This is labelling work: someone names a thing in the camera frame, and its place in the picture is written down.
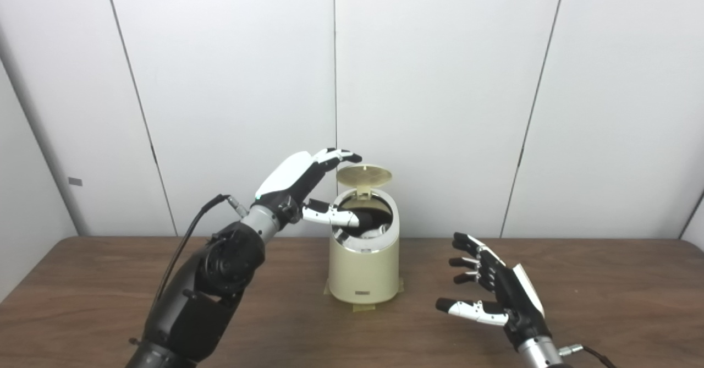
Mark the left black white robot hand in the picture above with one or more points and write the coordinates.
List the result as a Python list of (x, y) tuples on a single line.
[(289, 178)]

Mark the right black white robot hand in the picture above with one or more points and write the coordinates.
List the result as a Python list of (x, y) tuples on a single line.
[(514, 296)]

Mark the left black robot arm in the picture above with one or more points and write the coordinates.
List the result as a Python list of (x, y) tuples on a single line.
[(203, 296)]

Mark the cream-colored round bin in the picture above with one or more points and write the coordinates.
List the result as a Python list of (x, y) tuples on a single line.
[(364, 269)]

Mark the cream round bin lid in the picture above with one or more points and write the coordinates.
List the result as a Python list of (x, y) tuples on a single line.
[(364, 174)]

